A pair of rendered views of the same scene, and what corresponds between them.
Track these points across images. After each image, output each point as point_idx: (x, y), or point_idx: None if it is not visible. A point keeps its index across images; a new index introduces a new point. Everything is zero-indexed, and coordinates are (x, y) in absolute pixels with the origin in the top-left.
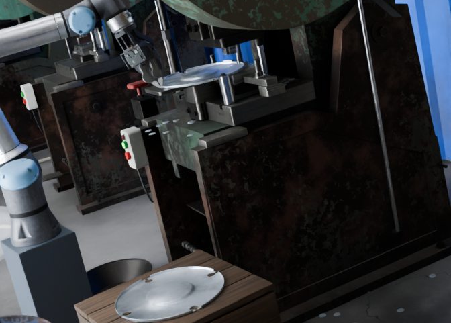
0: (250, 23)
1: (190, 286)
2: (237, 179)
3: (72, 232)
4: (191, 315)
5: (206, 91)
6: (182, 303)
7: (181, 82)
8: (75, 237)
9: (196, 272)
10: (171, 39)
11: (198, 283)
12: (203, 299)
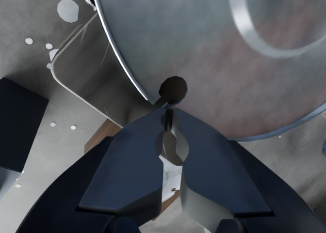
0: None
1: (166, 176)
2: None
3: (17, 173)
4: (173, 194)
5: None
6: (166, 188)
7: (239, 79)
8: (23, 168)
9: (163, 158)
10: None
11: (168, 169)
12: (176, 183)
